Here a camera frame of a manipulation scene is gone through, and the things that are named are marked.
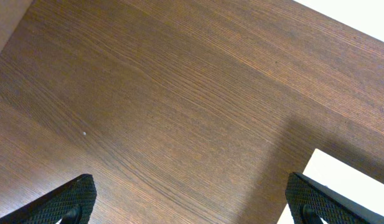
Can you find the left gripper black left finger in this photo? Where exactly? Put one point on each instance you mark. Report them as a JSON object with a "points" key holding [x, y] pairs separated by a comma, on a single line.
{"points": [[72, 202]]}

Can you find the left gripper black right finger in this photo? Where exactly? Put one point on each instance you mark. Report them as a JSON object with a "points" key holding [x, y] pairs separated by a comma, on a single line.
{"points": [[312, 202]]}

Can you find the white plastic cutlery tray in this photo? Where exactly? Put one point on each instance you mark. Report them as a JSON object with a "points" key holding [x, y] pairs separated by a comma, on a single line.
{"points": [[344, 180]]}

